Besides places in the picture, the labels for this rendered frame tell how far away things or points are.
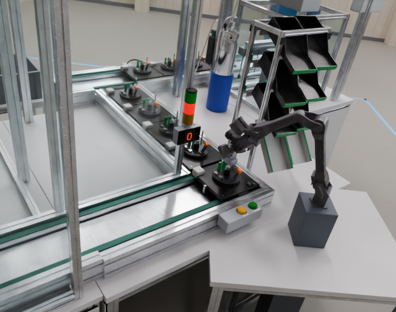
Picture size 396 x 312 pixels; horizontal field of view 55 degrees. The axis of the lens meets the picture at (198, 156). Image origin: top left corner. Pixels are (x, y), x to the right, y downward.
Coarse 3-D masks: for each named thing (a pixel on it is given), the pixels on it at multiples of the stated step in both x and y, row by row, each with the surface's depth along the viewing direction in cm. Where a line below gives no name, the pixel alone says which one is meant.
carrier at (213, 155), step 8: (192, 144) 205; (200, 144) 206; (184, 152) 199; (192, 152) 198; (200, 152) 198; (208, 152) 200; (216, 152) 205; (184, 160) 195; (192, 160) 196; (200, 160) 196; (208, 160) 197; (216, 160) 198
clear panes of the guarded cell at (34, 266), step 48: (0, 0) 74; (48, 0) 79; (0, 48) 78; (48, 48) 84; (0, 96) 83; (48, 96) 90; (0, 144) 89; (48, 144) 96; (0, 192) 95; (48, 192) 104; (0, 240) 102; (48, 240) 113; (0, 288) 111; (48, 288) 123
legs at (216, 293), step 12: (216, 288) 152; (228, 288) 153; (216, 300) 156; (264, 300) 201; (276, 300) 189; (288, 300) 189; (300, 300) 189; (348, 300) 157; (360, 300) 157; (372, 300) 157
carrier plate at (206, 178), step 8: (208, 168) 191; (200, 176) 185; (208, 176) 186; (248, 176) 190; (208, 184) 180; (216, 184) 181; (240, 184) 184; (256, 184) 185; (216, 192) 176; (224, 192) 177; (232, 192) 178; (240, 192) 179; (224, 200) 174
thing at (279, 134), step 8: (256, 88) 189; (264, 88) 194; (256, 96) 190; (272, 96) 197; (272, 104) 194; (280, 104) 194; (272, 112) 190; (280, 112) 192; (288, 112) 189; (280, 128) 186; (288, 128) 188; (280, 136) 183
